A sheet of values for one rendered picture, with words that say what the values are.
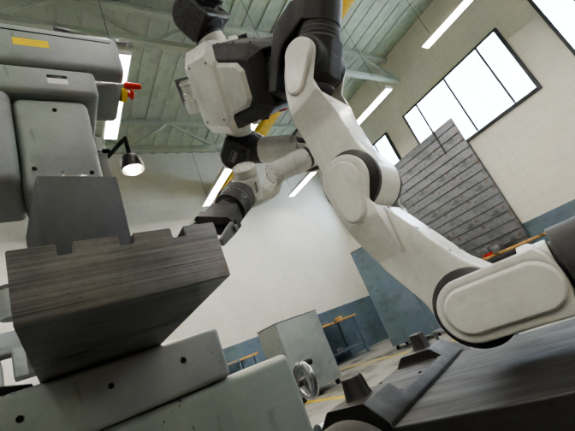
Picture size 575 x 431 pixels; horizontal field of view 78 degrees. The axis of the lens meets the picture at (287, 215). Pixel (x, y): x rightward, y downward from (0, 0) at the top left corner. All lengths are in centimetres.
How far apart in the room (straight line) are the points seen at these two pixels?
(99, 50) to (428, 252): 119
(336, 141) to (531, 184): 733
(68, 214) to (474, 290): 67
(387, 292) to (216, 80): 603
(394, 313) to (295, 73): 615
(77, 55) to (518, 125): 760
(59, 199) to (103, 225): 7
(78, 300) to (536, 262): 63
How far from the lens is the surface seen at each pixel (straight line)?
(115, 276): 45
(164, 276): 46
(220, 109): 114
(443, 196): 877
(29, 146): 119
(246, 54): 107
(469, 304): 70
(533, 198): 810
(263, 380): 98
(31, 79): 132
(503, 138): 827
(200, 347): 92
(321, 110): 90
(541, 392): 61
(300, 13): 104
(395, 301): 680
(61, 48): 141
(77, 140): 121
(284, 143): 119
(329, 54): 98
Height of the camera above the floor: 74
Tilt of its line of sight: 19 degrees up
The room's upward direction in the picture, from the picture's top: 22 degrees counter-clockwise
